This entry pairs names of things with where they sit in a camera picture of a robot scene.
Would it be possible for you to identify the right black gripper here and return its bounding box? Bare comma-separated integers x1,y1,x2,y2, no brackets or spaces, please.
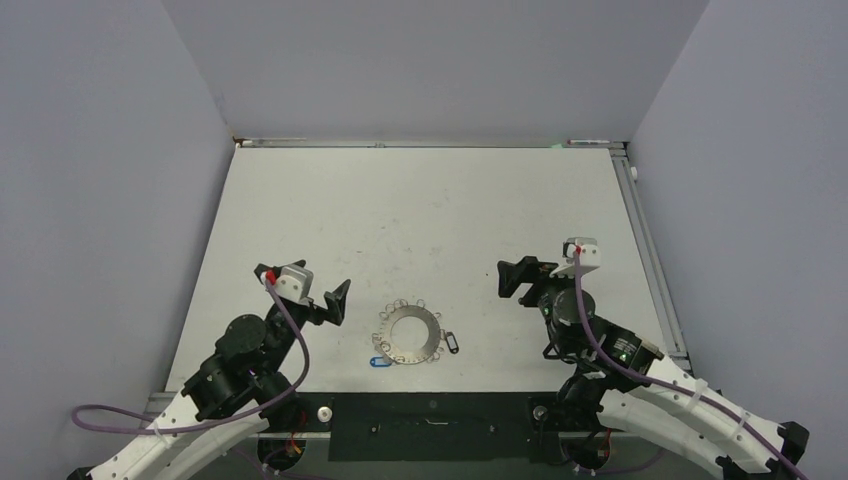
497,255,581,355

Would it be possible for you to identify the key with blue tag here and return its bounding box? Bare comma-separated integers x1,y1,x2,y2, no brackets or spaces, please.
369,356,393,368

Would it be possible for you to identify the key with black tag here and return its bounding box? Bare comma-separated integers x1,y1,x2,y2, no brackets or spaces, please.
442,331,459,354

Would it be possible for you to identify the metal keyring disc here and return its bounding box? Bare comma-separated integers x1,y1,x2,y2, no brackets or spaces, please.
371,298,445,366

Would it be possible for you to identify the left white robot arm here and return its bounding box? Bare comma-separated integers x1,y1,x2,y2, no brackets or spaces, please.
68,260,351,479

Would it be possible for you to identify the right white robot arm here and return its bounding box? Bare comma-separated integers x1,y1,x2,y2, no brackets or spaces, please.
497,243,809,479

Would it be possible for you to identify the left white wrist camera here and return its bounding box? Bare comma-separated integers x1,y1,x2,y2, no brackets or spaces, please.
260,263,314,305

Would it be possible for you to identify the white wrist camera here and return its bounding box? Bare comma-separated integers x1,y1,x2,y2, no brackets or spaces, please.
550,237,602,279
260,263,314,305

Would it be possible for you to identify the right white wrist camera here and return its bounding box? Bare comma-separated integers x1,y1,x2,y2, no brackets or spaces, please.
550,237,602,279

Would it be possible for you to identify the aluminium frame rail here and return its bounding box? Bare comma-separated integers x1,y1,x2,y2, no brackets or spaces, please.
609,143,691,370

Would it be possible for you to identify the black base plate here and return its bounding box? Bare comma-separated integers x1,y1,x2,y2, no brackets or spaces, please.
254,390,631,465

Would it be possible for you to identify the marker pen on rail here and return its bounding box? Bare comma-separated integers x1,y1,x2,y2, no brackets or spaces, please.
566,139,613,147

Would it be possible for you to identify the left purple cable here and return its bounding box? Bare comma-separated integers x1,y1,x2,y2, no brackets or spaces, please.
71,271,311,437

